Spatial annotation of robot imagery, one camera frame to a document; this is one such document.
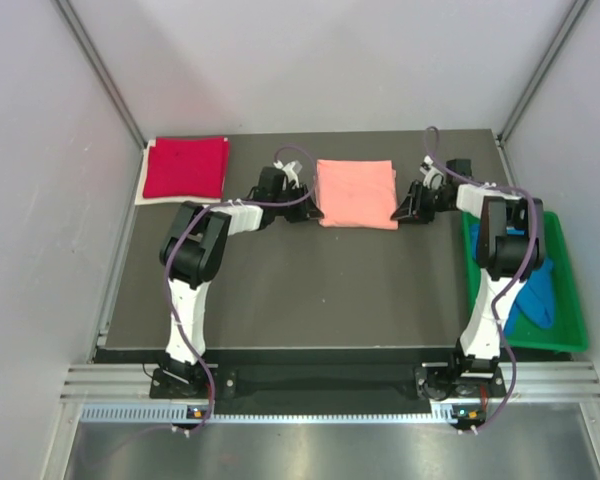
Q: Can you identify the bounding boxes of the salmon pink t shirt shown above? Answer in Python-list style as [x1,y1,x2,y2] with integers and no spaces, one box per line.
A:
[316,159,398,230]

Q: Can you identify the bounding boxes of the aluminium frame post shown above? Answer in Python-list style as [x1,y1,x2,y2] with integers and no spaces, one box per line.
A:
[51,0,147,149]
[496,0,591,148]

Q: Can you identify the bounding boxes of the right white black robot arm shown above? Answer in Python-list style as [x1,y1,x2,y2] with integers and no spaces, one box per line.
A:
[392,181,546,396]

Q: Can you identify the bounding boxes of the right aluminium frame post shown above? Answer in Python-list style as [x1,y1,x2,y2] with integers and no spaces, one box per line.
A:
[496,0,591,148]

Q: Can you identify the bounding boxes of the green plastic bin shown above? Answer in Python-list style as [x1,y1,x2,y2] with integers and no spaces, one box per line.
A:
[460,209,590,354]

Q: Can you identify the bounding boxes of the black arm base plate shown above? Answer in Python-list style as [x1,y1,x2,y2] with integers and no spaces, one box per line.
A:
[159,347,506,401]

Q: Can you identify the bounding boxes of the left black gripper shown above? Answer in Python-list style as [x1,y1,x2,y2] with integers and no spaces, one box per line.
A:
[272,182,322,223]

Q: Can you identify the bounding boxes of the folded white t shirt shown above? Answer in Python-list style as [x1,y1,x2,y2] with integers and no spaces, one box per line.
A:
[134,139,221,206]

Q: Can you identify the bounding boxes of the blue t shirt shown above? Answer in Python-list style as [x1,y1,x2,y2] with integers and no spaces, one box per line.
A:
[464,217,556,338]

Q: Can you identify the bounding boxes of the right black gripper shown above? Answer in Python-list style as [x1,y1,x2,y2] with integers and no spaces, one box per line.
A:
[391,181,454,225]

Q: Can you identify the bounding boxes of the folded red t shirt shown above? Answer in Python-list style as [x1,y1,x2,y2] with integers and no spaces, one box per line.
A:
[144,137,230,199]

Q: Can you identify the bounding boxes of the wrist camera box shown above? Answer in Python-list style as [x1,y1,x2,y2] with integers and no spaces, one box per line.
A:
[446,158,473,182]
[253,166,286,203]

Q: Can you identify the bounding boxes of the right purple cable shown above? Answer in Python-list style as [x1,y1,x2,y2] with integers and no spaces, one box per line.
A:
[423,125,540,434]

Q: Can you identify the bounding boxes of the left aluminium frame post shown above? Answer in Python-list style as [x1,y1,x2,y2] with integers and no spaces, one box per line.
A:
[51,0,147,149]

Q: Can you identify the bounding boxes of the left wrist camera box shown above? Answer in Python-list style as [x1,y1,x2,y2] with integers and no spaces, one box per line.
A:
[253,166,286,203]

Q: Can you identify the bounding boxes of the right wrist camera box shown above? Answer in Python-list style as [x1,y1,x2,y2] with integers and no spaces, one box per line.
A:
[446,158,473,182]

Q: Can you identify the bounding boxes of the slotted grey cable duct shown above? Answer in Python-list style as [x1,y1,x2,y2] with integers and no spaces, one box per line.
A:
[81,402,486,426]

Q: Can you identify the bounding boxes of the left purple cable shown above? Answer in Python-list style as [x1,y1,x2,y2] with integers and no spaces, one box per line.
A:
[163,144,317,436]

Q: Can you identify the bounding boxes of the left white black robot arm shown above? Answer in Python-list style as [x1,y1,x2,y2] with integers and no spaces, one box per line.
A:
[160,186,324,397]

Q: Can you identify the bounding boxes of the purple cable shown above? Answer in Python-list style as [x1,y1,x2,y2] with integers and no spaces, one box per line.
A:
[423,125,540,434]
[163,144,317,436]

